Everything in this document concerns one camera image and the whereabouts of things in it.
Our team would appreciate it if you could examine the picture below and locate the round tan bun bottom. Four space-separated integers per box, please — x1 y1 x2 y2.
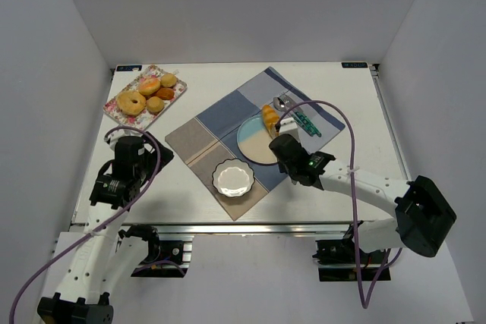
146 96 165 114

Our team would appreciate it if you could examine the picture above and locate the green handled spoon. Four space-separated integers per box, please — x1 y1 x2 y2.
272 96 317 131

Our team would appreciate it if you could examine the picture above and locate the pink glazed round bun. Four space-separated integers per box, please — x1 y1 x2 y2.
137 77 161 96

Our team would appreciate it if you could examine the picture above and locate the golden ring doughnut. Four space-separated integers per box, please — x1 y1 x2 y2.
115 90 146 116

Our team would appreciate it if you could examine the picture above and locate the green handled knife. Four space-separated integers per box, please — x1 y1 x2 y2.
289 101 322 137

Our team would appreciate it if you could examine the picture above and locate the long golden bread loaf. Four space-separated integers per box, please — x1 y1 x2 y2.
261 105 279 139

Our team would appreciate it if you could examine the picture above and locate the round tan bun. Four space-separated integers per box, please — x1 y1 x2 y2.
160 73 178 88
146 96 165 114

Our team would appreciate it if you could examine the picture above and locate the green handled fork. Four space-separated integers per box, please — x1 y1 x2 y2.
279 94 322 137

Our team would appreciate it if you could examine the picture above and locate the white scalloped bowl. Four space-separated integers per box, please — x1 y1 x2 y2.
212 159 255 198

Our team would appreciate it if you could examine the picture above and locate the brown oval muffin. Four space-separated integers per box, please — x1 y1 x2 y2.
154 87 175 100

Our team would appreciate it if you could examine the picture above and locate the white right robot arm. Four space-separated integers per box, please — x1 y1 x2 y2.
269 134 456 258

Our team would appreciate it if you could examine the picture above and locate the round tan bun top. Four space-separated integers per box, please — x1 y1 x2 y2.
160 73 178 88

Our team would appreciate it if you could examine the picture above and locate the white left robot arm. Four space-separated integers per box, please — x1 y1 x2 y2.
37 127 174 323

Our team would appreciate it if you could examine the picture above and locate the blue patchwork placemat cloth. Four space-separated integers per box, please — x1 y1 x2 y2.
162 64 349 224

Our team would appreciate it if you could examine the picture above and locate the blue table label right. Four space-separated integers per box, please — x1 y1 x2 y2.
341 61 368 68

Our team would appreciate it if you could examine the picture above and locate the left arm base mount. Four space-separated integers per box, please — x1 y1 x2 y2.
116 225 192 278

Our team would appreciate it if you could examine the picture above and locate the blue table label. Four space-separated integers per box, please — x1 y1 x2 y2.
115 64 142 72
341 61 368 68

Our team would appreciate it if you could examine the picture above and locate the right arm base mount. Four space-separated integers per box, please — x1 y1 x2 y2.
312 235 386 283

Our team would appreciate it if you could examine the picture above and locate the blue and cream plate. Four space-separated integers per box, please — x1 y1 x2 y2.
237 115 277 165

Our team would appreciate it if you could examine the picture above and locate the blue table label left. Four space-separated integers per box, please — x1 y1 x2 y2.
115 64 142 72

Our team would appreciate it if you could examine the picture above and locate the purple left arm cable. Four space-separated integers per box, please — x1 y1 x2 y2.
8 125 165 324

